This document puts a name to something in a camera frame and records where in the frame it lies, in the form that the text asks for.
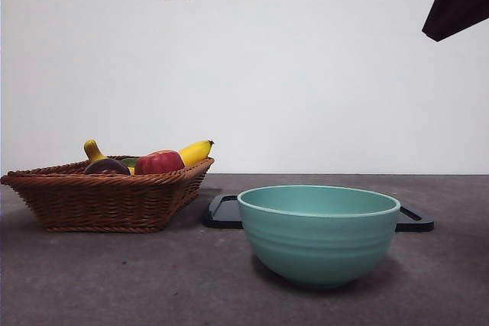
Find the teal ribbed bowl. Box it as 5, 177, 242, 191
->
237, 184, 401, 289

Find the dark purple plum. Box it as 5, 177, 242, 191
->
83, 157, 131, 176

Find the black rectangular tray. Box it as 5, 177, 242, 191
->
201, 193, 436, 233

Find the yellow banana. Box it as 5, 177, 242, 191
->
83, 138, 215, 176

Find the red apple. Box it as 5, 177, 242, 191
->
134, 149, 186, 176

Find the brown wicker basket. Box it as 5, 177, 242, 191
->
0, 156, 215, 234

